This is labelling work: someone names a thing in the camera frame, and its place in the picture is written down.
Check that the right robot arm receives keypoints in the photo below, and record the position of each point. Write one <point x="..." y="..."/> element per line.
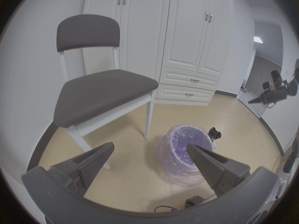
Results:
<point x="294" y="85"/>

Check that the purple plastic bag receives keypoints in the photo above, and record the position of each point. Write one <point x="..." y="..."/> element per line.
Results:
<point x="168" y="171"/>

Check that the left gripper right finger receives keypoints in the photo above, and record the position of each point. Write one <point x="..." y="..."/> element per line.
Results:
<point x="210" y="169"/>

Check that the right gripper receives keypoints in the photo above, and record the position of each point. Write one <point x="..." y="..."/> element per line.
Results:
<point x="275" y="96"/>

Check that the ceiling light panel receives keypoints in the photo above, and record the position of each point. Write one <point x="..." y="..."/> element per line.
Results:
<point x="258" y="40"/>

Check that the white chair with grey seat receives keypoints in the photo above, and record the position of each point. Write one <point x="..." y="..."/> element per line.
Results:
<point x="100" y="92"/>

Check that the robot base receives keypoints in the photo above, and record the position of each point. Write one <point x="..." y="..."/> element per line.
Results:
<point x="280" y="185"/>

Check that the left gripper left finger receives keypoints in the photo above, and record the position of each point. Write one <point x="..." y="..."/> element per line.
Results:
<point x="93" y="167"/>

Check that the crumpled black plastic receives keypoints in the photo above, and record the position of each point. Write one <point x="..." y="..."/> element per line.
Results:
<point x="215" y="134"/>

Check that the white wardrobe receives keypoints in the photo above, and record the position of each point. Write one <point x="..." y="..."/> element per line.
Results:
<point x="186" y="31"/>

